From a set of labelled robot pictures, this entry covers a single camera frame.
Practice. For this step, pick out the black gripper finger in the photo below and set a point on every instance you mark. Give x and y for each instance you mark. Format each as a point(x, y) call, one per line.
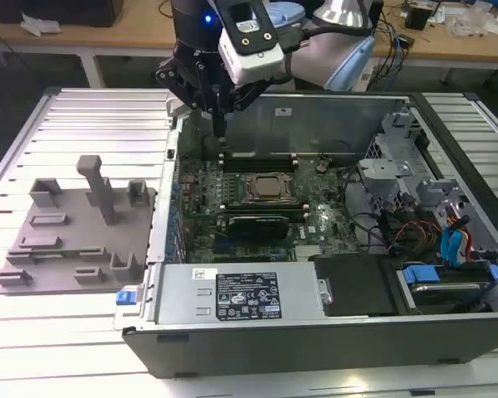
point(249, 97)
point(174, 76)

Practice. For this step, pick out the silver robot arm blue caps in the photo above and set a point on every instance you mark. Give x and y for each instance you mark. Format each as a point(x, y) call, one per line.
point(315, 54)

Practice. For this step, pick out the green RAM stick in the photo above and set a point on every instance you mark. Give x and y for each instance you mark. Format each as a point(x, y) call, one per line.
point(261, 156)

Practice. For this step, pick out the wooden desk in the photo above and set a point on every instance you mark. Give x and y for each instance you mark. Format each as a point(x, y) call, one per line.
point(460, 47)
point(108, 36)

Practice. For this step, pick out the silver CPU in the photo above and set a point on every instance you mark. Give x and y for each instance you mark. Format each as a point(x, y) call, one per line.
point(270, 186)

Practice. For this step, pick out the metal CPU socket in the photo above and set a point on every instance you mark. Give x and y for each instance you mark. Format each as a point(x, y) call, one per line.
point(249, 189)

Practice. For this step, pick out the green motherboard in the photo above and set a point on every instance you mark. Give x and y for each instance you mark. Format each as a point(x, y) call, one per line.
point(207, 195)

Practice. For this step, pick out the black graphics card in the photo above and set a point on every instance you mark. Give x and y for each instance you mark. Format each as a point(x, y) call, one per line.
point(257, 226)

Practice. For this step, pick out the black box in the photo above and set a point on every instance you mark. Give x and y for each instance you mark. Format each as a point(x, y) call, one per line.
point(58, 10)

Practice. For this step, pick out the white crumpled plastic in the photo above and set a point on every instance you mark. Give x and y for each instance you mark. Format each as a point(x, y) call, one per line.
point(39, 24)

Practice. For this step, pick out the grey metal drive cage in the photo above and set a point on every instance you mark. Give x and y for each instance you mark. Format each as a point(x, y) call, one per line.
point(384, 172)

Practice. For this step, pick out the grey parts rack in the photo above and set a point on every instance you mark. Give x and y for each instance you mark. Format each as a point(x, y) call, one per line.
point(87, 236)

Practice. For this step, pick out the small black device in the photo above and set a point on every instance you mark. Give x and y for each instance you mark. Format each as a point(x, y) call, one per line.
point(417, 17)

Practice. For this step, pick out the silver power supply with label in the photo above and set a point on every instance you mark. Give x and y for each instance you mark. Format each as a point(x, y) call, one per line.
point(178, 290)

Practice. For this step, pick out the black plastic cover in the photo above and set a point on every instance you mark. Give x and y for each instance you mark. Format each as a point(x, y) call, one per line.
point(348, 286)

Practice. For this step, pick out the blue case latch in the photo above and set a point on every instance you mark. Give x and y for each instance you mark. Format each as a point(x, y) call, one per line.
point(124, 297)

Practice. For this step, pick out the clear plastic bags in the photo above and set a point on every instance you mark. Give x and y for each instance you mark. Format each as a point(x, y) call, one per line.
point(471, 22)

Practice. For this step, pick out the hard disk in blue carrier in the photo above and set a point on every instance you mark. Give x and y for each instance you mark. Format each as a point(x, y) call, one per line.
point(419, 275)

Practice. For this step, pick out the black open PC case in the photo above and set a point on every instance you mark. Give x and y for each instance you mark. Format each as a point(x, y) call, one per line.
point(274, 348)

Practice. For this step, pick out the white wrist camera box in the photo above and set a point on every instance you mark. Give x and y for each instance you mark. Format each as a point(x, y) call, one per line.
point(253, 62)

